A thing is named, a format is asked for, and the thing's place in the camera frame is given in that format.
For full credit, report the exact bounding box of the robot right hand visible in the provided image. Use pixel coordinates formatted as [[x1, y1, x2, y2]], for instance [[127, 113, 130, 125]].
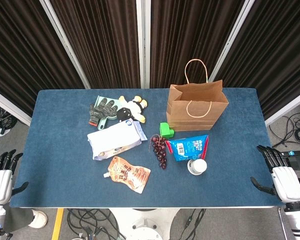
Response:
[[249, 144, 300, 204]]

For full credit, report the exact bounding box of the white paper cup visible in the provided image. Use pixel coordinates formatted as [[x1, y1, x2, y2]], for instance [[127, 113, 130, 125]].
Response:
[[186, 158, 208, 177]]

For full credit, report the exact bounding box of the blue snack packet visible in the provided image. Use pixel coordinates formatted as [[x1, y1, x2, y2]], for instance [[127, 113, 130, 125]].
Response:
[[165, 134, 210, 163]]

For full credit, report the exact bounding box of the purple grape bunch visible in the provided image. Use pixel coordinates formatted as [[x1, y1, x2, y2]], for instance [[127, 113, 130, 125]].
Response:
[[148, 134, 169, 171]]

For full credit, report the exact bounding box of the green toy block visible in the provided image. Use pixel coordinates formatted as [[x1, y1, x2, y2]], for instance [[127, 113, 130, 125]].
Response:
[[159, 121, 175, 139]]

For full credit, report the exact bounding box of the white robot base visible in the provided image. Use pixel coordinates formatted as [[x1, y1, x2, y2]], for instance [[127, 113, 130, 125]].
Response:
[[109, 207, 181, 240]]

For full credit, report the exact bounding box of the brown paper bag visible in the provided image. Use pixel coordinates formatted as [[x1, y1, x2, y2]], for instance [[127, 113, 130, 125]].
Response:
[[166, 58, 230, 132]]

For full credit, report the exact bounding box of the dark trouser leg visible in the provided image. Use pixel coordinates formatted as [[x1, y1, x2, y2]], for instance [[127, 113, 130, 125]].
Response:
[[3, 207, 35, 234]]

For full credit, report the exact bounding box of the white sneaker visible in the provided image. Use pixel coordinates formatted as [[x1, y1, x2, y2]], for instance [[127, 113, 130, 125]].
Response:
[[28, 209, 49, 229]]

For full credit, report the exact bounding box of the blue table cloth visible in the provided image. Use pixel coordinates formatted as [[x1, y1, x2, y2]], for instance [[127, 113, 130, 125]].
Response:
[[9, 87, 287, 209]]

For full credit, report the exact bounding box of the yellow floor tape strip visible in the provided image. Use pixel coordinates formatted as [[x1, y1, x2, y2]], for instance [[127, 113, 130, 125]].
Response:
[[51, 208, 65, 240]]

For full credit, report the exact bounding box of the mint green dustpan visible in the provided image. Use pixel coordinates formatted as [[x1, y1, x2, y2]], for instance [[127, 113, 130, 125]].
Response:
[[94, 95, 121, 130]]

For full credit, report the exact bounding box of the white tissue pack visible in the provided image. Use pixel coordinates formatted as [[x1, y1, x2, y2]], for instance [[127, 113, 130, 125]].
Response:
[[86, 118, 148, 161]]

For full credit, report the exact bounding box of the grey knit glove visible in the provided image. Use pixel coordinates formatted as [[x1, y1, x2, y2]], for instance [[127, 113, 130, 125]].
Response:
[[89, 97, 120, 126]]

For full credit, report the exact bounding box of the orange peanut butter pouch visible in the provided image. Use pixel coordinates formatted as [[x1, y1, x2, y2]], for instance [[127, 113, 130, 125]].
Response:
[[102, 156, 151, 195]]

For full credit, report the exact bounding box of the dark brown pleated curtain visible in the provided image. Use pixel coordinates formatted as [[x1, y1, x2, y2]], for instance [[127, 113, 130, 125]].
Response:
[[214, 0, 300, 121], [49, 0, 141, 89], [0, 0, 87, 117], [149, 0, 243, 89]]

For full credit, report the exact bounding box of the white black plush toy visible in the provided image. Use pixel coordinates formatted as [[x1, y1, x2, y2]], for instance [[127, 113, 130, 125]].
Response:
[[116, 95, 149, 124]]

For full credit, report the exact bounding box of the black floor cable tangle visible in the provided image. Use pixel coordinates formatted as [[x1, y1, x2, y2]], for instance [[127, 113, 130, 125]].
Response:
[[0, 101, 19, 133], [66, 208, 127, 240], [269, 99, 300, 149]]

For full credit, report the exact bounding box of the white metal frame post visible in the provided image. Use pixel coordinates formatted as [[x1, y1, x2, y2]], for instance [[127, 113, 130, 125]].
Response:
[[39, 0, 91, 90], [0, 86, 32, 126], [208, 0, 256, 81], [136, 0, 151, 89], [264, 87, 300, 127]]

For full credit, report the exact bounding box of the black cable with switch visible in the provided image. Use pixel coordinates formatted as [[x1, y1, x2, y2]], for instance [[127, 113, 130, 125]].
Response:
[[180, 208, 207, 236]]

